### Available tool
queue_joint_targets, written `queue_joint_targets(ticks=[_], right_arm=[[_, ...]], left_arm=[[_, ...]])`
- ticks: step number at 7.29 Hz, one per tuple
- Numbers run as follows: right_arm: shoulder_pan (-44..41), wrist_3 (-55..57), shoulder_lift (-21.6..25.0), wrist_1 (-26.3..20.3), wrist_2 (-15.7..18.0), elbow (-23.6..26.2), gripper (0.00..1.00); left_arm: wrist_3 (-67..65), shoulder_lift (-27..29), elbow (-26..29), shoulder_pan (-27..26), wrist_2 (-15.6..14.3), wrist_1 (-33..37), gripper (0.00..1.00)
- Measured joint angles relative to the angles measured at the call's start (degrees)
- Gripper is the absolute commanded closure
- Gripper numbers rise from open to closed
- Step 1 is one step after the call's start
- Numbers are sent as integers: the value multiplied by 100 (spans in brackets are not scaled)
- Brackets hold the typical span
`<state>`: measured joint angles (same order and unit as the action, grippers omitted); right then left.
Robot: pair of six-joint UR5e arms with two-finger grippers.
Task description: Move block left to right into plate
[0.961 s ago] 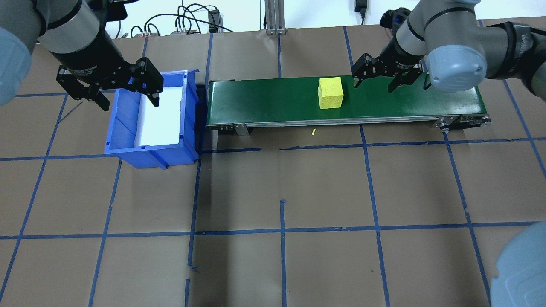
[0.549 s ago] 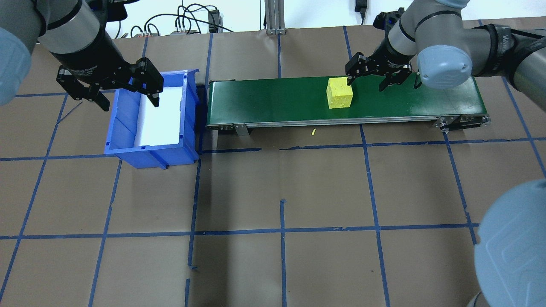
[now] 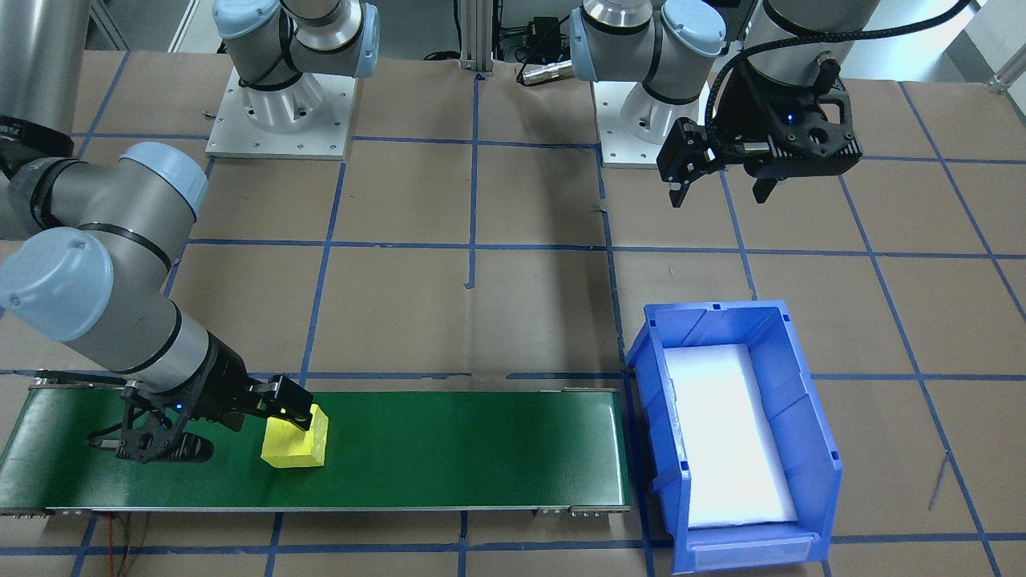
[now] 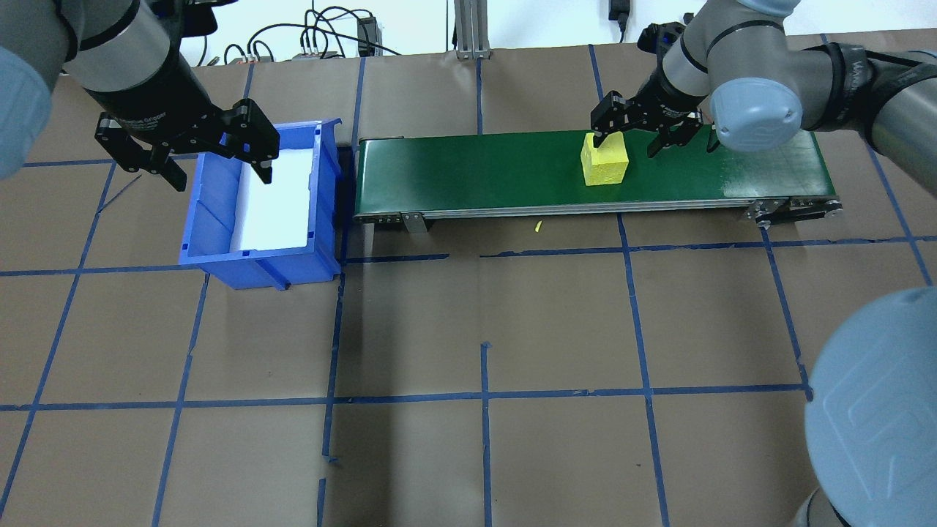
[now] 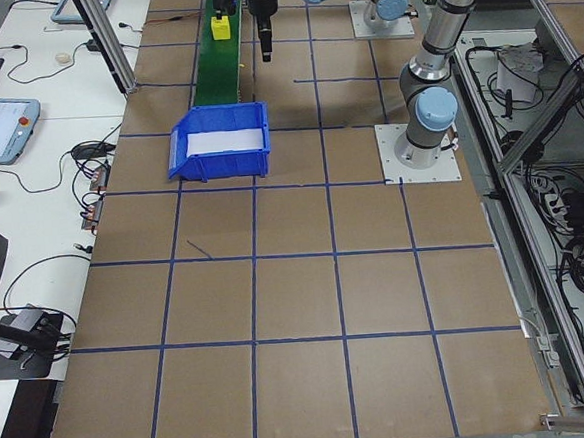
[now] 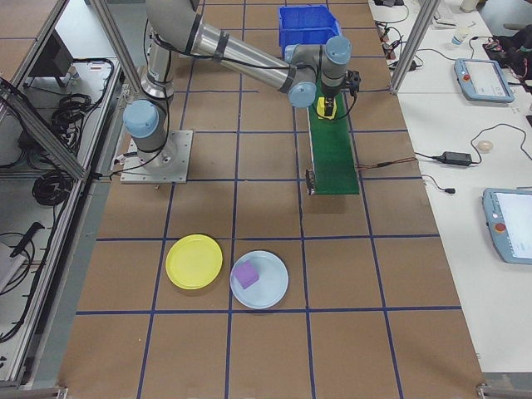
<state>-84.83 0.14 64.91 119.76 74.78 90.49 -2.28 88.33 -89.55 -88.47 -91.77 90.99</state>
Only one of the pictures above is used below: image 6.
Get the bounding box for yellow foam block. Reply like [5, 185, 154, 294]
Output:
[314, 96, 338, 121]

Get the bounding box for purple foam block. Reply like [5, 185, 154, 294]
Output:
[234, 260, 261, 291]

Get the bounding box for light blue round plate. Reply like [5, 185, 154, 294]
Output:
[229, 249, 290, 311]

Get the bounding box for yellow round plate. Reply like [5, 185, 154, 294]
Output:
[165, 234, 224, 291]

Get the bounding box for green conveyor belt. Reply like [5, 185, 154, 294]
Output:
[304, 77, 361, 197]

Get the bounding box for blue plastic bin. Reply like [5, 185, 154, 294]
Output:
[277, 3, 342, 57]

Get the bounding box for black power adapter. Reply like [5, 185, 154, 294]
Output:
[439, 150, 474, 166]

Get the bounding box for white paper cup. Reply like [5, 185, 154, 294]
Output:
[451, 26, 471, 50]

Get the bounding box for grey blue teach pendant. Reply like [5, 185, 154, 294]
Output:
[481, 186, 532, 266]
[452, 57, 516, 105]

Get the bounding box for black box unit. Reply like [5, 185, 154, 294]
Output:
[28, 31, 75, 89]

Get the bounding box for aluminium corner bar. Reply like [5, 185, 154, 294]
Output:
[475, 373, 532, 399]

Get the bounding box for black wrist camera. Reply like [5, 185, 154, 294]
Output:
[346, 69, 362, 97]

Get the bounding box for red and black wire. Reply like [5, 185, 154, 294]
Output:
[356, 156, 418, 172]

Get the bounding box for aluminium extrusion post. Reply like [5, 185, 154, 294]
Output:
[387, 0, 442, 96]

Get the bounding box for black cable plug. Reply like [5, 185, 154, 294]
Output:
[421, 174, 457, 196]

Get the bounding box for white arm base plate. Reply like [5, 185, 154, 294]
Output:
[119, 129, 195, 185]

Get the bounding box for black tangled wires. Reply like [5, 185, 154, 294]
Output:
[481, 35, 532, 82]

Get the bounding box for black coiled cable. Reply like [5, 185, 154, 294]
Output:
[32, 170, 70, 207]
[49, 93, 105, 130]

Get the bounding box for V-shaped metal bar frame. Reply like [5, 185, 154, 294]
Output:
[0, 0, 145, 399]

